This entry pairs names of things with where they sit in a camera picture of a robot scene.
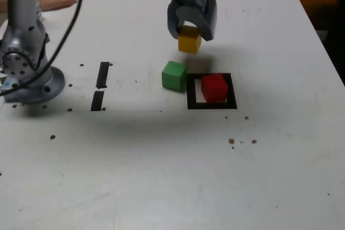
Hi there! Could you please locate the black tape square outline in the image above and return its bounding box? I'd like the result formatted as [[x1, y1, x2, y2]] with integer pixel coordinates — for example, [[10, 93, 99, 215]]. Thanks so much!
[[187, 73, 238, 110]]

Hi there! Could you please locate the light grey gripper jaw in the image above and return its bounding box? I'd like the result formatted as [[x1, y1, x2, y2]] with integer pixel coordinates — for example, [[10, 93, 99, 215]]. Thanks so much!
[[174, 0, 218, 42]]

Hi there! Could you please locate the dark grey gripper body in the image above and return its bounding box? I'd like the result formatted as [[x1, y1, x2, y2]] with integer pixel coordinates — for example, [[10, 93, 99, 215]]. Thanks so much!
[[171, 0, 209, 10]]

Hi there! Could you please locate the red cube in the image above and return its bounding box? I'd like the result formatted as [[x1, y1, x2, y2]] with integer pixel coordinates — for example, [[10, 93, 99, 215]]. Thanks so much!
[[201, 73, 229, 103]]

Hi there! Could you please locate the yellow cube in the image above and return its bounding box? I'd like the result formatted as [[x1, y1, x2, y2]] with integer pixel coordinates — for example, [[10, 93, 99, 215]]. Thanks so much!
[[177, 25, 203, 54]]

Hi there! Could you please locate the black tape strip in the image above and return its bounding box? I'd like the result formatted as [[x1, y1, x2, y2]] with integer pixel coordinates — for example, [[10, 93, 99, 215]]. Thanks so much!
[[90, 61, 111, 111]]

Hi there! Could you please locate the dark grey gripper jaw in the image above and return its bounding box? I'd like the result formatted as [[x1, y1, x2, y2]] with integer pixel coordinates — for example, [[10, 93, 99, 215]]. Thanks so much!
[[167, 0, 181, 40]]

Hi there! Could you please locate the green cube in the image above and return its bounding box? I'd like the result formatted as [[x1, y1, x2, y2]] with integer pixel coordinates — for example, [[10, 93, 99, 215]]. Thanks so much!
[[161, 60, 188, 92]]

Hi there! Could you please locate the thick black cable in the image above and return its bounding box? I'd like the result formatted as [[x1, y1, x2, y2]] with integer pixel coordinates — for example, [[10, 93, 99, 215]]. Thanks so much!
[[0, 0, 87, 97]]

